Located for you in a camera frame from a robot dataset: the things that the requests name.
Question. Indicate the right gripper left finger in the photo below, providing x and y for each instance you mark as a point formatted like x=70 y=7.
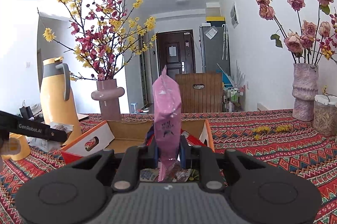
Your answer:
x=152 y=150

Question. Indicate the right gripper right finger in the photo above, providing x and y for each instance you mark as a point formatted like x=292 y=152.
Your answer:
x=184 y=152

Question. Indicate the pink snack packet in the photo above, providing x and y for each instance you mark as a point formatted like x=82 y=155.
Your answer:
x=167 y=121

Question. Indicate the clear jar of snacks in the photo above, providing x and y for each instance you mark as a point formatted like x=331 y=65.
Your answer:
x=325 y=115

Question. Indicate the red cardboard snack box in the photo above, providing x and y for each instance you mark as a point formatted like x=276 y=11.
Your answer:
x=119 y=136

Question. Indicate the yellow thermos jug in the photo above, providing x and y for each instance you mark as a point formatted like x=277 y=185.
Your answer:
x=57 y=100

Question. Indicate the wooden chair back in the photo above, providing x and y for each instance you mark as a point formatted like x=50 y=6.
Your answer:
x=200 y=92

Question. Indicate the small utility cart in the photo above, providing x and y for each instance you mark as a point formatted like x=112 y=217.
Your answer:
x=233 y=99

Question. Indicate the patterned red tablecloth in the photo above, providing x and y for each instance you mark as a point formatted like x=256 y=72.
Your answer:
x=302 y=151

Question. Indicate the fallen yellow petals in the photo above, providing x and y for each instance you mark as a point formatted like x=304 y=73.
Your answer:
x=262 y=130

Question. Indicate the dark brown entrance door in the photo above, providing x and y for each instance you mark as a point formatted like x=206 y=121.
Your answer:
x=176 y=52

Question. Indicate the grey refrigerator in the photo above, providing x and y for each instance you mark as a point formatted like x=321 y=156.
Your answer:
x=214 y=47

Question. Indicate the red yellow blossom branches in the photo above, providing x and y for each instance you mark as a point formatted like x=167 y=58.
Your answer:
x=107 y=35

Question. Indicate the textured purple vase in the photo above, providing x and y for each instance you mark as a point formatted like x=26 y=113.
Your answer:
x=304 y=90

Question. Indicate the dried pink roses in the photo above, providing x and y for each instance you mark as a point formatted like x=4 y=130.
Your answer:
x=313 y=41

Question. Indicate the pink ring vase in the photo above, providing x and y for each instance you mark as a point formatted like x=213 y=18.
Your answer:
x=108 y=94

